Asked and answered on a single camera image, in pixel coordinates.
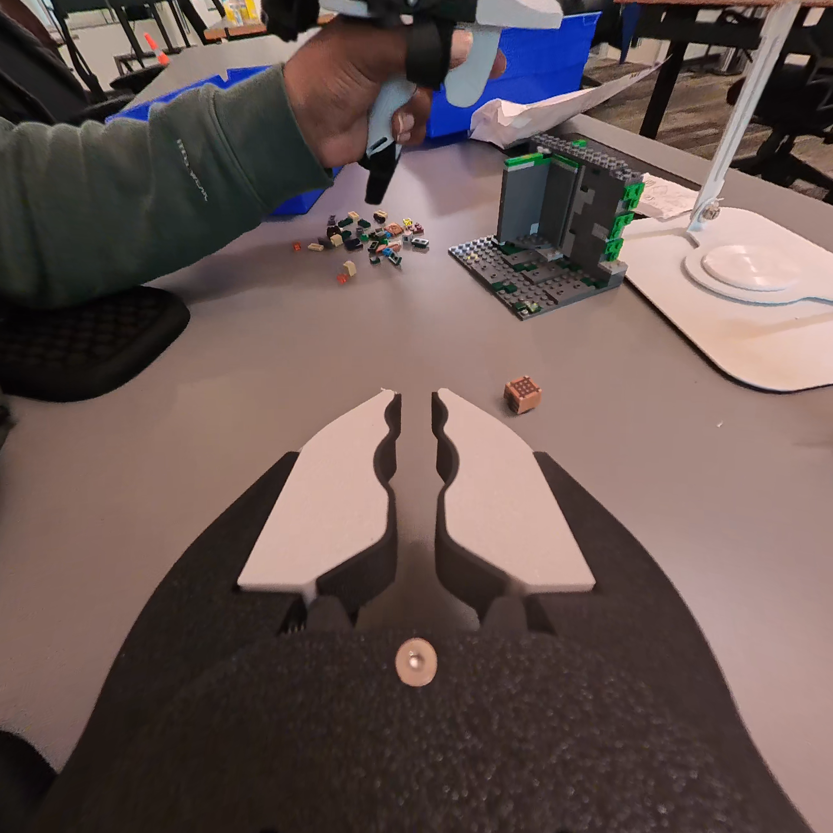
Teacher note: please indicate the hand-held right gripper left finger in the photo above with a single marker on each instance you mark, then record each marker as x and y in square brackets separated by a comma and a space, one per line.
[319, 514]

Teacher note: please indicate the person's left forearm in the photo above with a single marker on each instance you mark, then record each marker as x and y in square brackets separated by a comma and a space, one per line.
[130, 195]

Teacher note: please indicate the wooden background table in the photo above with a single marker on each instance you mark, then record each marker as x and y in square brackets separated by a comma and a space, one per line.
[690, 5]
[234, 30]

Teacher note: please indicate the printed paper sheet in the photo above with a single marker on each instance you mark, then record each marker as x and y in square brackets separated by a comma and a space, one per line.
[664, 195]

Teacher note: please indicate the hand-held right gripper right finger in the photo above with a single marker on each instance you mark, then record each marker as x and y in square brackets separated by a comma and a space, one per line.
[514, 514]

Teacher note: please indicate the grey brick building model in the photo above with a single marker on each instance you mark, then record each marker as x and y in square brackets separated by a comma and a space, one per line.
[553, 195]

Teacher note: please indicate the grey desk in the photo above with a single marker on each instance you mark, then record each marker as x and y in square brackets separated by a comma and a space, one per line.
[195, 455]

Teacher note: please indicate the white stand with wooden tray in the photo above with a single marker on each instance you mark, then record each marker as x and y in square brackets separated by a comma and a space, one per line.
[748, 325]

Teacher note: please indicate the brown crate brick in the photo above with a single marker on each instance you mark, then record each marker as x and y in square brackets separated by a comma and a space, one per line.
[522, 394]

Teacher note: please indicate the blue yellow printed box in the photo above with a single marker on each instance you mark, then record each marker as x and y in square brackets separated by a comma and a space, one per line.
[237, 10]

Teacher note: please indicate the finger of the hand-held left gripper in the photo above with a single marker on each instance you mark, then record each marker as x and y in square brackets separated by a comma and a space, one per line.
[520, 13]

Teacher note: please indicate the white paper bag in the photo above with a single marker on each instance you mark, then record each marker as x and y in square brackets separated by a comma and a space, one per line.
[520, 117]

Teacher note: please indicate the pile of small bricks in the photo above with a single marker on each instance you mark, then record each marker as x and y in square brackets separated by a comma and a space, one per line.
[394, 229]

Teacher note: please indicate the black office chair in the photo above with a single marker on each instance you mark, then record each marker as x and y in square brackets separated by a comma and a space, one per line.
[787, 117]

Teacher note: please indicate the person's left hand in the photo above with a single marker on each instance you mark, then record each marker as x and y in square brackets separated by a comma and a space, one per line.
[338, 84]

